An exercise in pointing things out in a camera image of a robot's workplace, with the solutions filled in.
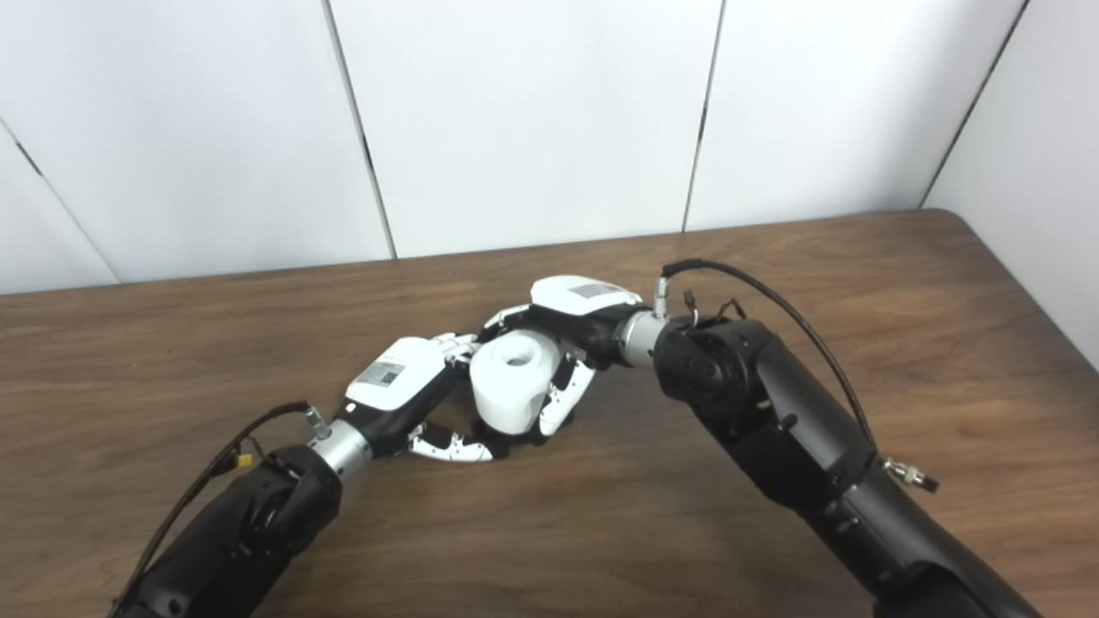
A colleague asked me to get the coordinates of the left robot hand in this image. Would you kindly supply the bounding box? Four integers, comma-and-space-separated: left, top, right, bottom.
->
333, 333, 507, 464

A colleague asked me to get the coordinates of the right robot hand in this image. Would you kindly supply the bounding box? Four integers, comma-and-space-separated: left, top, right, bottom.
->
481, 275, 643, 439

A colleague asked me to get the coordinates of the round white plastic piece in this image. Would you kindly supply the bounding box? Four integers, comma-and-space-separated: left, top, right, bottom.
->
470, 330, 563, 433

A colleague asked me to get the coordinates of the black flanged holder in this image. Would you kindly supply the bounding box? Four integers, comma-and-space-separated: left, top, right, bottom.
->
477, 421, 568, 459

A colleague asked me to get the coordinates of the thin black wire loop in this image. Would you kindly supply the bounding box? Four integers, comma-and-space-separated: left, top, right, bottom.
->
683, 290, 749, 332

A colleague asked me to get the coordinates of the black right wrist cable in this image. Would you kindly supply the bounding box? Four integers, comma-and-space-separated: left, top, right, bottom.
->
653, 259, 939, 494

